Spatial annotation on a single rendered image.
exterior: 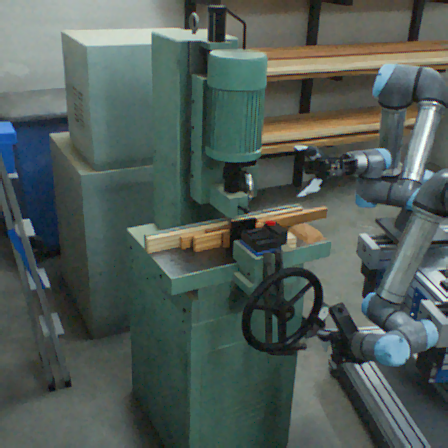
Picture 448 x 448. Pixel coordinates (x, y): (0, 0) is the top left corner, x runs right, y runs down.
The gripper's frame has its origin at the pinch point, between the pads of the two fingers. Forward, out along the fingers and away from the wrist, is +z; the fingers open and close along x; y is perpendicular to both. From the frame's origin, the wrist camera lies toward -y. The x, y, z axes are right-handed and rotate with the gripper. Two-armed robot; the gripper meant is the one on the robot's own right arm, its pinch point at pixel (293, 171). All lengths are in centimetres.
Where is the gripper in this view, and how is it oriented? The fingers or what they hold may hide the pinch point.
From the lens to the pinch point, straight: 181.1
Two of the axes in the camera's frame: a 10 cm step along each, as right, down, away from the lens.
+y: 4.7, 1.1, -8.7
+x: 1.0, 9.8, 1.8
